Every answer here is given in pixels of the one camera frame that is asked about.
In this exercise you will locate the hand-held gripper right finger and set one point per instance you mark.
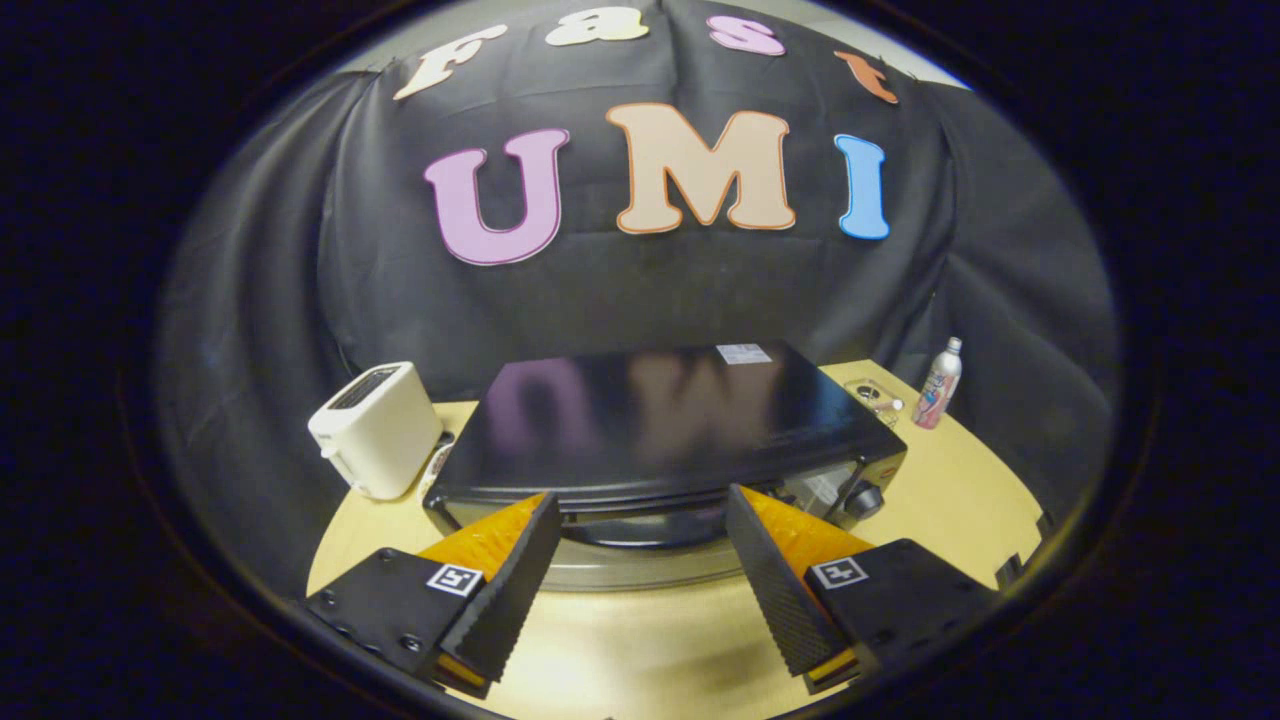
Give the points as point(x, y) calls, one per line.
point(775, 590)

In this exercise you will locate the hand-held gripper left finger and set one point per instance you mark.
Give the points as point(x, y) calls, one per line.
point(515, 590)

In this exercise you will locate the black toaster oven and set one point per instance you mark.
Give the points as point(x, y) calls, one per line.
point(650, 420)

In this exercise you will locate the white pop-up toaster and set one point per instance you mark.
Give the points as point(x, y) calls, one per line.
point(375, 435)

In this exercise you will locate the small printed packet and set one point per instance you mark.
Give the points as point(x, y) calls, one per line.
point(437, 465)

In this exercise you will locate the silver bottle with pink label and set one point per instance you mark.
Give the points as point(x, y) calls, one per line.
point(937, 390)

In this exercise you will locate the black backdrop cloth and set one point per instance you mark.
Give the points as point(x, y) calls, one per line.
point(300, 250)

